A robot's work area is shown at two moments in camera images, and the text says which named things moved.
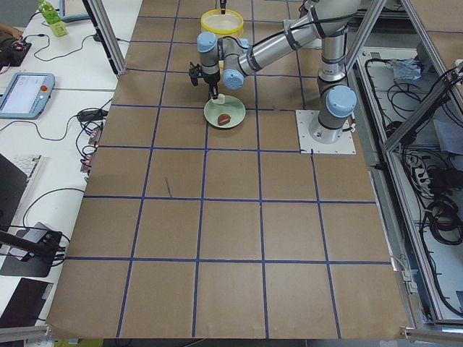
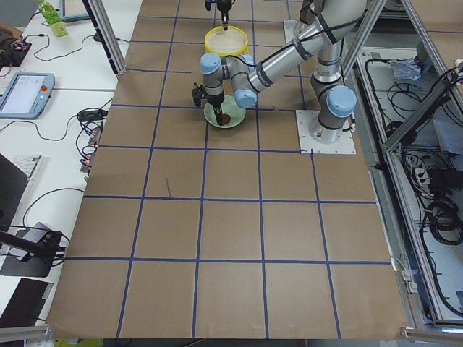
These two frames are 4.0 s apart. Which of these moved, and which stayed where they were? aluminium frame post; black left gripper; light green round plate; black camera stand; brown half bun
Moved: black left gripper
Stayed: brown half bun; light green round plate; black camera stand; aluminium frame post
